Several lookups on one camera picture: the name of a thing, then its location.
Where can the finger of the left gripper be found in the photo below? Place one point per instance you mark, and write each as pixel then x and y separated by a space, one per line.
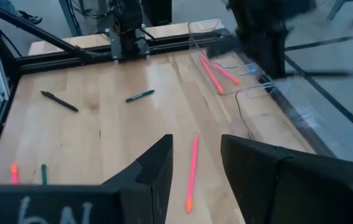
pixel 275 54
pixel 255 53

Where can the black table frame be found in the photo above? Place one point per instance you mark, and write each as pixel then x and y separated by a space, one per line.
pixel 58 59

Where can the person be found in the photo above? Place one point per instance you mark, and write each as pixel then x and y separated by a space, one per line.
pixel 30 18

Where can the green crayon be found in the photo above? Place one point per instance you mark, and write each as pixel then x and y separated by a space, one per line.
pixel 43 174
pixel 139 96

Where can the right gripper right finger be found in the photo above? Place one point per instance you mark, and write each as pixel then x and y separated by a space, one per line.
pixel 288 196

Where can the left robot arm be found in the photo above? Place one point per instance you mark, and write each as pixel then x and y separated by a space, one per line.
pixel 129 25

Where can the black pen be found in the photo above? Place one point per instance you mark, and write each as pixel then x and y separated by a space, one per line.
pixel 59 101

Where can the black box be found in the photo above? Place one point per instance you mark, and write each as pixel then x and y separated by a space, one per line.
pixel 157 12

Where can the pink pencil orange eraser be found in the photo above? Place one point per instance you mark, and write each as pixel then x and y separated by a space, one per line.
pixel 211 74
pixel 192 171
pixel 14 174
pixel 227 74

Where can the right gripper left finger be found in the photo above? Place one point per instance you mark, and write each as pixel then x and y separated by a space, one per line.
pixel 132 202

